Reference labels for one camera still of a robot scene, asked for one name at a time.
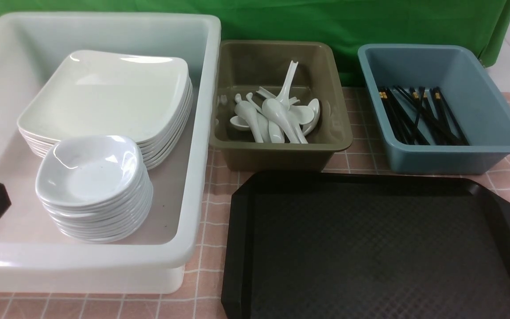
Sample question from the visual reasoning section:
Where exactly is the pile of white soup spoons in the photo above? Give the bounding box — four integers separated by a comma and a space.
229, 61, 321, 144

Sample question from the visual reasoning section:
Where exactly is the olive green plastic bin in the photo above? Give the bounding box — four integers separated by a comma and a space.
210, 40, 353, 172

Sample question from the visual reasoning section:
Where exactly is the black plastic serving tray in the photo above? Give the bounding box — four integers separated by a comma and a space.
221, 171, 510, 319

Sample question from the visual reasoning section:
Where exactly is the stack of white square plates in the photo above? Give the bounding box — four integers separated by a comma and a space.
17, 49, 193, 170

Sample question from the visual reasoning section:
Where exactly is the large white plastic bin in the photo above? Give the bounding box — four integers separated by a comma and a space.
0, 12, 221, 294

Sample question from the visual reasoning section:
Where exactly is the stack of white small bowls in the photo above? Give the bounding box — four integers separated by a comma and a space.
35, 135, 154, 244

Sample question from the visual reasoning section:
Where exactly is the bundle of black chopsticks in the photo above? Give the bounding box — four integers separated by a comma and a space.
377, 86, 470, 146

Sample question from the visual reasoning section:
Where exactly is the blue plastic bin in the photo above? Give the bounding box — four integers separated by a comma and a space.
358, 44, 510, 175

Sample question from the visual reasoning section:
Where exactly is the green backdrop cloth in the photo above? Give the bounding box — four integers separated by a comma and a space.
0, 0, 510, 86

